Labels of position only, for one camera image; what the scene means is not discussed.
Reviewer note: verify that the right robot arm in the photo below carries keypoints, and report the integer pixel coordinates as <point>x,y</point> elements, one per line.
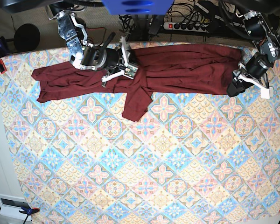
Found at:
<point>70,28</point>

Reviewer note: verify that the black round stool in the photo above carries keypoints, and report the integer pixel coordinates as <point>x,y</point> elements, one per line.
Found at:
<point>26,38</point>

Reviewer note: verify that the maroon t-shirt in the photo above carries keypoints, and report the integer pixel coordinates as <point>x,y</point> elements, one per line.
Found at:
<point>186,68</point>

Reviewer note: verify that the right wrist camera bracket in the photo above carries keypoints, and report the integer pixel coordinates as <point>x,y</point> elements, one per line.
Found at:
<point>125,67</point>

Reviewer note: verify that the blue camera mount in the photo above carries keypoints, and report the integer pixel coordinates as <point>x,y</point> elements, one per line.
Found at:
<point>157,7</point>

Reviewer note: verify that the white wall vent panel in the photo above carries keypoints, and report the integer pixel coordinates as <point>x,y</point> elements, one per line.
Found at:
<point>11,205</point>

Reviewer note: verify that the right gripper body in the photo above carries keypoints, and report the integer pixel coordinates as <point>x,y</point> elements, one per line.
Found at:
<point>95,58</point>

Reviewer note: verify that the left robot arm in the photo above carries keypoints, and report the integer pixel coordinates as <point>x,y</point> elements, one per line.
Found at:
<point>264,37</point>

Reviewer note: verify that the left table clamp lower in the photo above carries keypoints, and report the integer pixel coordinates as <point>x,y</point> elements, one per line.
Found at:
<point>22,213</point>

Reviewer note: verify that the patterned tablecloth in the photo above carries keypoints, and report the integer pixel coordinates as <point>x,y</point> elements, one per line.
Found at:
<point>191,159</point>

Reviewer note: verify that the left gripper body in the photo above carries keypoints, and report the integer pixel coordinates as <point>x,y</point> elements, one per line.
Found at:
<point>257,66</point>

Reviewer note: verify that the white power strip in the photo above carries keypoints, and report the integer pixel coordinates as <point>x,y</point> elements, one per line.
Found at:
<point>193,27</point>

